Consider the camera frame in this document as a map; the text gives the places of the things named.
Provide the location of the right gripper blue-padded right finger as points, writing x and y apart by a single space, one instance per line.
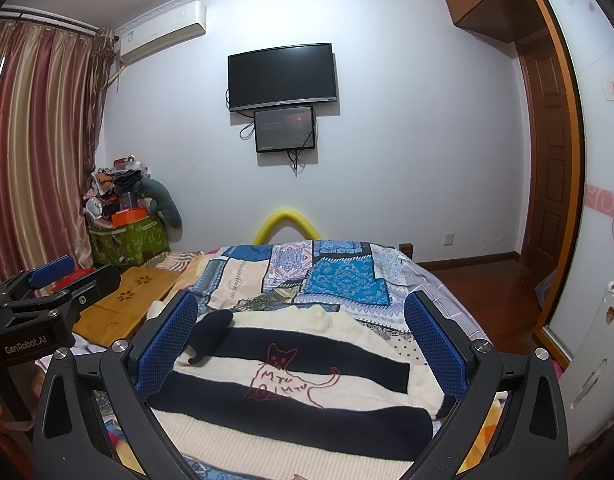
529 441

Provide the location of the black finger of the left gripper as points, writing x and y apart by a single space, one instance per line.
82 293

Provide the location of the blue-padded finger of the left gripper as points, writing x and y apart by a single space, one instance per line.
41 276

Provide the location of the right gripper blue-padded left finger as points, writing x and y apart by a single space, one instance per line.
70 437

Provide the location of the cream navy striped cat sweater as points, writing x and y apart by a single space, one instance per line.
297 393

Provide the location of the red flat box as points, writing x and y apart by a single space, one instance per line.
70 278

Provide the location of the green patterned storage box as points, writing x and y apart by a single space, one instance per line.
131 245

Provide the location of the orange box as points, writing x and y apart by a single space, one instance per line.
127 216

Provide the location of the pile of clutter items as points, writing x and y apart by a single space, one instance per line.
111 190

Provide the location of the grey plush toy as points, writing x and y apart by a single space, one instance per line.
161 202

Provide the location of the red gold striped curtain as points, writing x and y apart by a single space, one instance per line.
52 94

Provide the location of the yellow foam arch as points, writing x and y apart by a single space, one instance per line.
285 218

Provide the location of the small framed dark screen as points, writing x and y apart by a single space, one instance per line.
285 128

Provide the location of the brown wooden door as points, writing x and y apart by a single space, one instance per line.
551 161

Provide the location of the white wall air conditioner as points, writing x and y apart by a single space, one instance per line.
163 31

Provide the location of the black wall television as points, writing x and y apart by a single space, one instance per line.
283 75

